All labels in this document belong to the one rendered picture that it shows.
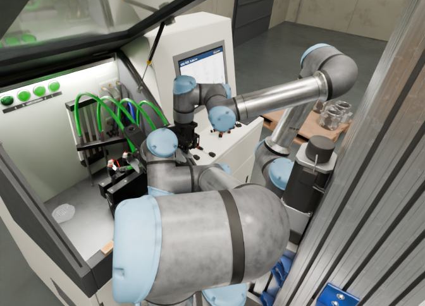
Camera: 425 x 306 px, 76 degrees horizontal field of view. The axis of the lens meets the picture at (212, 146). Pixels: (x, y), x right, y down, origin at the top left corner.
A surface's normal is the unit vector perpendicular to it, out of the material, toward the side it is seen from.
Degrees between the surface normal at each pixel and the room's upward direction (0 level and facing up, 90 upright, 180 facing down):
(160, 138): 45
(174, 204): 10
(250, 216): 17
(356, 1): 90
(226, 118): 90
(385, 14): 90
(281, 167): 8
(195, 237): 27
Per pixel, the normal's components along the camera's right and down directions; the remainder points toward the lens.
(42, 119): 0.81, 0.40
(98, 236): 0.08, -0.80
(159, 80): 0.81, 0.20
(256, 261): 0.34, 0.20
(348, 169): -0.49, 0.49
